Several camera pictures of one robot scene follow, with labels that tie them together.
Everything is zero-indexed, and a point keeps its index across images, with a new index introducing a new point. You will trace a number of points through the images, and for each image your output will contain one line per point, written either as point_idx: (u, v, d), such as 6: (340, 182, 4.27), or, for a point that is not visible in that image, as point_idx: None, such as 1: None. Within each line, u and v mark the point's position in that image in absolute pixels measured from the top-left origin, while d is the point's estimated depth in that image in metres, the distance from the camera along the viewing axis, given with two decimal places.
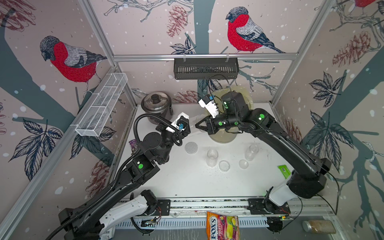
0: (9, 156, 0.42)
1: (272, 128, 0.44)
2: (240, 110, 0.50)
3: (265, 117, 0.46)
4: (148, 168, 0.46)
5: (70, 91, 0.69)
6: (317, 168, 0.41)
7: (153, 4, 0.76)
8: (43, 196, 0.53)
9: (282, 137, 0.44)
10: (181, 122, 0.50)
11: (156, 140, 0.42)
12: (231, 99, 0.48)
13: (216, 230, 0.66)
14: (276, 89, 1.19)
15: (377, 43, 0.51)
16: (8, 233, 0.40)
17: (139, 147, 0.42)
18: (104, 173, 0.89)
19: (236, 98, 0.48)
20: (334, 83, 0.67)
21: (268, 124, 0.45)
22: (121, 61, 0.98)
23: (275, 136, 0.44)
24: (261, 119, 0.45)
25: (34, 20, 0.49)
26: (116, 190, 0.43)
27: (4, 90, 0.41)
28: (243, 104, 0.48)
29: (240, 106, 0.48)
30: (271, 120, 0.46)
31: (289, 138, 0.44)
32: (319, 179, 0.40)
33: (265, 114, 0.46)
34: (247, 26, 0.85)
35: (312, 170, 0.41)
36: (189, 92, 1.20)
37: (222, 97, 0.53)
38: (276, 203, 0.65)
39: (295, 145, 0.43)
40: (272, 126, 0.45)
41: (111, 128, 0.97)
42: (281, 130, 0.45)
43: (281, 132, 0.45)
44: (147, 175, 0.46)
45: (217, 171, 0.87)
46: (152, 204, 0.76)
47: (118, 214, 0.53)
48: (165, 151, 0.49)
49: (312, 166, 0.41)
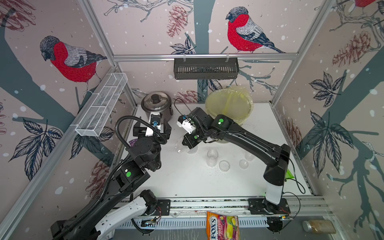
0: (9, 156, 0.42)
1: (232, 129, 0.51)
2: (202, 122, 0.61)
3: (224, 121, 0.53)
4: (137, 174, 0.44)
5: (70, 91, 0.69)
6: (277, 154, 0.46)
7: (153, 4, 0.76)
8: (43, 196, 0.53)
9: (241, 134, 0.50)
10: (156, 121, 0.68)
11: (146, 147, 0.41)
12: (192, 116, 0.58)
13: (216, 230, 0.66)
14: (276, 89, 1.19)
15: (377, 43, 0.51)
16: (8, 233, 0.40)
17: (130, 153, 0.40)
18: (104, 173, 0.89)
19: (196, 113, 0.57)
20: (334, 83, 0.67)
21: (228, 126, 0.51)
22: (122, 61, 0.98)
23: (235, 135, 0.51)
24: (221, 123, 0.52)
25: (34, 20, 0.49)
26: (105, 201, 0.42)
27: (4, 90, 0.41)
28: (205, 115, 0.56)
29: (202, 118, 0.57)
30: (230, 121, 0.53)
31: (247, 133, 0.50)
32: (279, 163, 0.44)
33: (224, 118, 0.54)
34: (247, 26, 0.85)
35: (272, 157, 0.46)
36: (189, 92, 1.20)
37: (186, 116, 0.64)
38: (274, 201, 0.64)
39: (254, 138, 0.49)
40: (232, 126, 0.52)
41: (111, 128, 0.97)
42: (239, 128, 0.51)
43: (239, 130, 0.51)
44: (136, 182, 0.44)
45: (217, 171, 0.87)
46: (152, 203, 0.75)
47: (115, 219, 0.53)
48: (156, 156, 0.47)
49: (272, 153, 0.46)
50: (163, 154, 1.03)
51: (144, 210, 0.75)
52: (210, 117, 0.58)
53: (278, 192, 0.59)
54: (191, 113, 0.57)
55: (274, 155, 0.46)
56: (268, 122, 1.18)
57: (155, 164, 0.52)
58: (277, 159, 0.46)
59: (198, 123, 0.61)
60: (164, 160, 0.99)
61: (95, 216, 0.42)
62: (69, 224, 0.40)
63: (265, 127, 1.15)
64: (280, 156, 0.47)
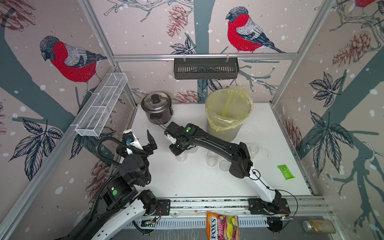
0: (9, 156, 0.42)
1: (197, 134, 0.61)
2: (175, 132, 0.69)
3: (192, 128, 0.64)
4: (125, 191, 0.44)
5: (70, 91, 0.69)
6: (233, 151, 0.56)
7: (153, 4, 0.76)
8: (44, 196, 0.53)
9: (204, 138, 0.60)
10: (129, 139, 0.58)
11: (135, 163, 0.42)
12: (168, 130, 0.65)
13: (216, 230, 0.66)
14: (276, 89, 1.19)
15: (377, 43, 0.51)
16: (8, 233, 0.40)
17: (118, 170, 0.41)
18: (104, 173, 0.89)
19: (169, 126, 0.69)
20: (334, 83, 0.67)
21: (195, 131, 0.62)
22: (122, 61, 0.98)
23: (200, 139, 0.61)
24: (189, 131, 0.63)
25: (34, 20, 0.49)
26: (94, 220, 0.43)
27: (4, 90, 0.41)
28: (177, 126, 0.68)
29: (175, 130, 0.69)
30: (197, 128, 0.63)
31: (210, 137, 0.60)
32: (235, 158, 0.54)
33: (191, 126, 0.64)
34: (247, 26, 0.85)
35: (228, 154, 0.57)
36: (189, 92, 1.20)
37: (164, 130, 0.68)
38: (267, 197, 0.65)
39: (215, 140, 0.59)
40: (198, 132, 0.62)
41: (111, 127, 0.97)
42: (204, 132, 0.62)
43: (203, 134, 0.61)
44: (123, 199, 0.45)
45: (217, 171, 0.87)
46: (152, 203, 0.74)
47: (111, 228, 0.54)
48: (145, 171, 0.48)
49: (228, 151, 0.56)
50: (163, 154, 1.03)
51: (144, 212, 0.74)
52: (181, 127, 0.69)
53: (262, 188, 0.63)
54: (166, 128, 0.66)
55: (231, 151, 0.56)
56: (268, 122, 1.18)
57: (145, 179, 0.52)
58: (234, 156, 0.54)
59: (173, 135, 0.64)
60: (164, 160, 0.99)
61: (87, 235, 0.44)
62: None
63: (265, 127, 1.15)
64: (236, 152, 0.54)
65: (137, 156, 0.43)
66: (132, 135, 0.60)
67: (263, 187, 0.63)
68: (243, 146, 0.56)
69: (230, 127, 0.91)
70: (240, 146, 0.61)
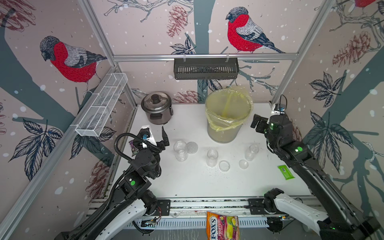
0: (9, 156, 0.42)
1: (308, 163, 0.46)
2: (281, 138, 0.51)
3: (303, 150, 0.48)
4: (140, 183, 0.49)
5: (70, 91, 0.69)
6: (356, 222, 0.42)
7: (153, 4, 0.76)
8: (44, 196, 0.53)
9: (317, 175, 0.44)
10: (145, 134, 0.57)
11: (147, 158, 0.46)
12: (277, 122, 0.51)
13: (216, 230, 0.66)
14: (276, 90, 1.19)
15: (377, 44, 0.51)
16: (8, 233, 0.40)
17: (131, 164, 0.46)
18: (104, 173, 0.89)
19: (285, 124, 0.49)
20: (334, 83, 0.67)
21: (307, 157, 0.47)
22: (121, 61, 0.98)
23: (309, 173, 0.45)
24: (298, 151, 0.48)
25: (34, 20, 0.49)
26: (110, 209, 0.45)
27: (4, 90, 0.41)
28: (289, 133, 0.52)
29: (286, 134, 0.51)
30: (310, 154, 0.47)
31: (325, 178, 0.43)
32: (355, 232, 0.36)
33: (303, 147, 0.49)
34: (247, 26, 0.85)
35: (347, 221, 0.38)
36: (189, 92, 1.20)
37: (271, 118, 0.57)
38: (278, 206, 0.64)
39: (332, 189, 0.42)
40: (309, 160, 0.46)
41: (111, 127, 0.97)
42: (319, 168, 0.45)
43: (316, 169, 0.45)
44: (140, 190, 0.50)
45: (217, 171, 0.87)
46: (152, 203, 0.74)
47: (113, 227, 0.53)
48: (155, 165, 0.52)
49: (349, 216, 0.38)
50: (163, 154, 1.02)
51: (143, 212, 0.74)
52: (291, 137, 0.53)
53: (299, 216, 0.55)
54: (275, 118, 0.51)
55: (349, 218, 0.38)
56: None
57: (155, 173, 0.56)
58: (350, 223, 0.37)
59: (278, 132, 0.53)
60: (164, 160, 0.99)
61: (102, 223, 0.45)
62: (74, 233, 0.42)
63: None
64: (359, 226, 0.41)
65: (150, 152, 0.47)
66: (149, 131, 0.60)
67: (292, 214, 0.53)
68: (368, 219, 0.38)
69: (231, 127, 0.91)
70: (368, 220, 0.38)
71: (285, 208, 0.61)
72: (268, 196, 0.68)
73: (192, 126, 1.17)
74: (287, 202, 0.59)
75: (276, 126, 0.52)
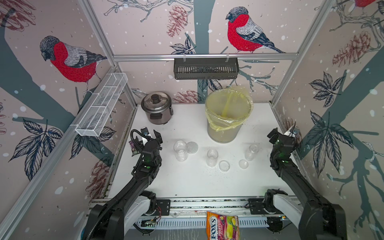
0: (9, 156, 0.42)
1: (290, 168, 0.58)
2: (276, 152, 0.69)
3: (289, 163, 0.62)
4: (152, 168, 0.62)
5: (70, 91, 0.69)
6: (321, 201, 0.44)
7: (153, 4, 0.76)
8: (44, 196, 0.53)
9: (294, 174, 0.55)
10: (146, 131, 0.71)
11: (155, 144, 0.62)
12: (281, 140, 0.65)
13: (216, 230, 0.66)
14: (276, 90, 1.19)
15: (377, 43, 0.51)
16: (8, 233, 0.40)
17: (144, 151, 0.60)
18: (104, 173, 0.89)
19: (286, 143, 0.62)
20: (334, 83, 0.67)
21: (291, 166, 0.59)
22: (122, 61, 0.98)
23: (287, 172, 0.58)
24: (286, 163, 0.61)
25: (35, 20, 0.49)
26: (139, 182, 0.54)
27: (4, 90, 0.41)
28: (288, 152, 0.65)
29: (283, 152, 0.65)
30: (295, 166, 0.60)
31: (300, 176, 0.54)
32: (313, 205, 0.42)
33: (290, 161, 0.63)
34: (247, 26, 0.85)
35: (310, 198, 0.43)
36: (189, 92, 1.20)
37: (280, 136, 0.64)
38: (277, 202, 0.63)
39: (304, 185, 0.50)
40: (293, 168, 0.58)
41: (111, 127, 0.97)
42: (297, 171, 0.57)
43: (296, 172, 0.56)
44: (154, 174, 0.63)
45: (217, 171, 0.87)
46: (152, 198, 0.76)
47: (130, 213, 0.52)
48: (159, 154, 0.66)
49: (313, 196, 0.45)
50: (163, 154, 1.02)
51: (147, 206, 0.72)
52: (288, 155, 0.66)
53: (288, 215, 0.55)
54: (282, 136, 0.65)
55: (314, 198, 0.43)
56: (268, 121, 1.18)
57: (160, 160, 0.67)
58: (312, 202, 0.42)
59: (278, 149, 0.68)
60: (164, 160, 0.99)
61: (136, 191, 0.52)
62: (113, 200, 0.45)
63: (265, 127, 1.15)
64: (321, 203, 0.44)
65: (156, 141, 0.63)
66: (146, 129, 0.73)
67: (286, 211, 0.56)
68: (334, 205, 0.42)
69: (230, 127, 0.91)
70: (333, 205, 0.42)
71: (281, 207, 0.60)
72: (268, 192, 0.69)
73: (192, 126, 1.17)
74: (283, 199, 0.59)
75: (279, 144, 0.66)
